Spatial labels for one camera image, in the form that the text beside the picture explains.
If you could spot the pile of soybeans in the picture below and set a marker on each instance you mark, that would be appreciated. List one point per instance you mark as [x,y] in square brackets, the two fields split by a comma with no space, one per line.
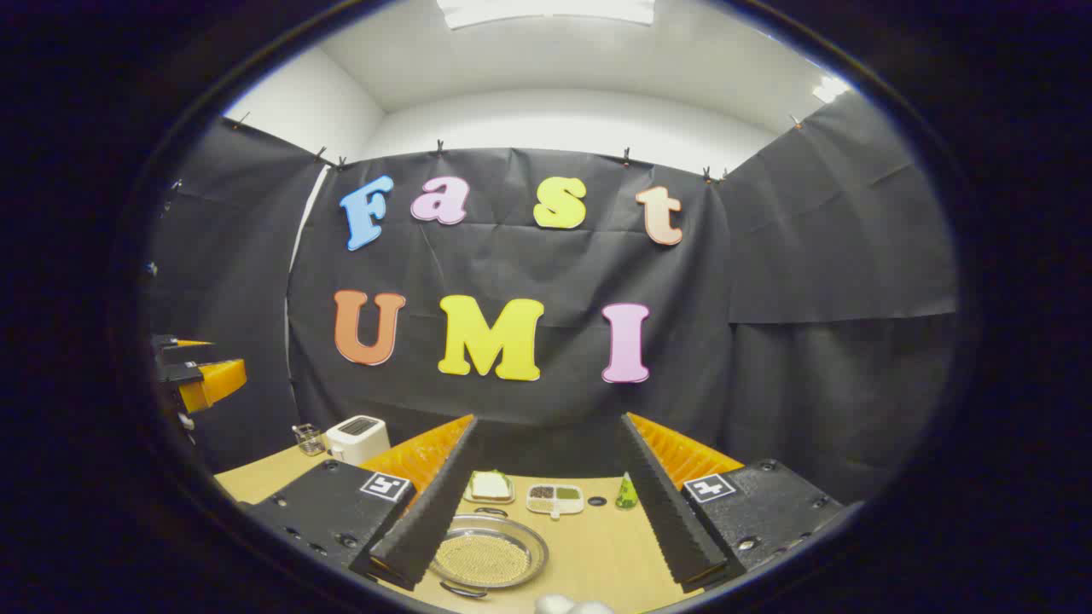
[486,560]

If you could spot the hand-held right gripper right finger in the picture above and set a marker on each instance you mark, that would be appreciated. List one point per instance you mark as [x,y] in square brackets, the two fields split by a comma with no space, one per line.
[674,512]

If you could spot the sandwich with lettuce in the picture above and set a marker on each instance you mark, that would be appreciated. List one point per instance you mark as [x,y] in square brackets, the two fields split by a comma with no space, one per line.
[490,485]

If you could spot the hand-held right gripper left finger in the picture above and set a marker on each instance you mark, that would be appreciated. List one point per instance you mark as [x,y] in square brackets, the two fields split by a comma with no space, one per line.
[435,512]

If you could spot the white divided dish of beans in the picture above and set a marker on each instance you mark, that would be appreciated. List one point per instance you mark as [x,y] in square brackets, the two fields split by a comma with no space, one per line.
[554,501]

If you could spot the green label tea bottle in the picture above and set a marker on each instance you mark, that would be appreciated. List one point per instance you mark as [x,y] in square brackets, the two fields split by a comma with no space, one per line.
[625,496]

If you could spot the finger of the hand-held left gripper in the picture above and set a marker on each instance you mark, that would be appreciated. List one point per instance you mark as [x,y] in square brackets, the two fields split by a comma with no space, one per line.
[171,351]
[217,379]

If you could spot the white toaster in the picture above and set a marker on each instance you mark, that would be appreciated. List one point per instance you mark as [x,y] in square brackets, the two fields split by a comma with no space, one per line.
[358,439]

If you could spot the white rectangular plate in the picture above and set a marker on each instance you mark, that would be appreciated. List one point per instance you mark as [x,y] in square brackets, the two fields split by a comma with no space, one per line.
[489,501]

